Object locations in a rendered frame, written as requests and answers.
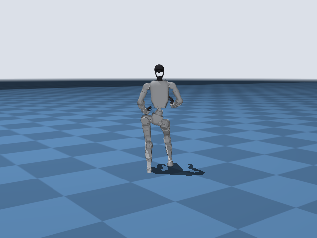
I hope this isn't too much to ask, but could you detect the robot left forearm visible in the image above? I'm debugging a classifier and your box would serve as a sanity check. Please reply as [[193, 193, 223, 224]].
[[138, 105, 150, 115]]

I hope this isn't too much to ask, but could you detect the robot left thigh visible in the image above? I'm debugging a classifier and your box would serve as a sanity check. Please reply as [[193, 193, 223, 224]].
[[141, 115, 153, 149]]

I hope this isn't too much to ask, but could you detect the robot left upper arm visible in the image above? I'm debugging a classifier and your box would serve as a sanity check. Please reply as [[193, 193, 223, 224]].
[[137, 83, 150, 106]]

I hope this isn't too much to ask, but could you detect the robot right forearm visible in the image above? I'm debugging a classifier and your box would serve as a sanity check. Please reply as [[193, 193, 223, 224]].
[[170, 102, 182, 108]]

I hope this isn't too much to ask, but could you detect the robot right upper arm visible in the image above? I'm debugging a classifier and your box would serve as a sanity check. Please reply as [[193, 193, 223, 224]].
[[168, 82, 183, 105]]

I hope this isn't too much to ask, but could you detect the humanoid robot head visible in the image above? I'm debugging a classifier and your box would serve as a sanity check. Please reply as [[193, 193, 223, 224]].
[[154, 64, 164, 81]]

